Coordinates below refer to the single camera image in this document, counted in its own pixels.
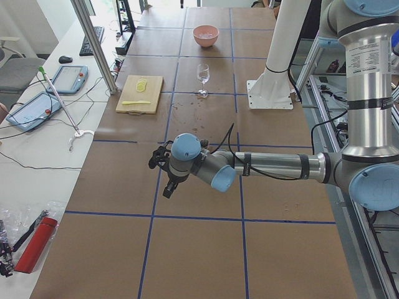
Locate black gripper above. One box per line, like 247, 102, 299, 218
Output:
161, 155, 190, 199

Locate steel jigger cup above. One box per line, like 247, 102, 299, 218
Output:
201, 140, 209, 148

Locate clear wine glass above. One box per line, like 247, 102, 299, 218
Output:
197, 64, 209, 98

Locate clear ice cubes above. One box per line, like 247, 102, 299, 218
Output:
196, 32, 218, 40

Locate yellow plastic knife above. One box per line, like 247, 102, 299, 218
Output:
122, 100, 151, 105

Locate bamboo cutting board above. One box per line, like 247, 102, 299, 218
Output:
115, 75, 163, 114

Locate lemon slice leftmost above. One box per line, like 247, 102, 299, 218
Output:
136, 85, 146, 92

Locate white grabber stick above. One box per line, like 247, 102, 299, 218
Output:
39, 66, 94, 151

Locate red cylinder bottle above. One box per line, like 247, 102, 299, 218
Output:
14, 217, 58, 273

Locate blue teach pendant far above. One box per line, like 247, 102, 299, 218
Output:
50, 65, 89, 95

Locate blue teach pendant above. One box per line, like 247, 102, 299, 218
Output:
50, 65, 89, 95
6, 92, 61, 132

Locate blue teach pendant near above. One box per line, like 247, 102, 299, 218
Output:
6, 92, 61, 132

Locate pink bowl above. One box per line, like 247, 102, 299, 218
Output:
193, 25, 219, 48

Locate clear plastic bag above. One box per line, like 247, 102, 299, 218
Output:
1, 201, 65, 252

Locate black keyboard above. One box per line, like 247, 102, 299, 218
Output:
79, 26, 105, 57

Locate black computer mouse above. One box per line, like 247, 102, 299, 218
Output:
59, 55, 73, 64

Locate grey office chair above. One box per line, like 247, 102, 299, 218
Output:
1, 36, 46, 94

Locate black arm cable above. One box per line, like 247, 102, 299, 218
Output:
205, 123, 349, 181

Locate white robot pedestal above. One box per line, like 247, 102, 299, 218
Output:
247, 0, 311, 110

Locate aluminium frame post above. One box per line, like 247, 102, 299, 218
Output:
71, 0, 117, 95

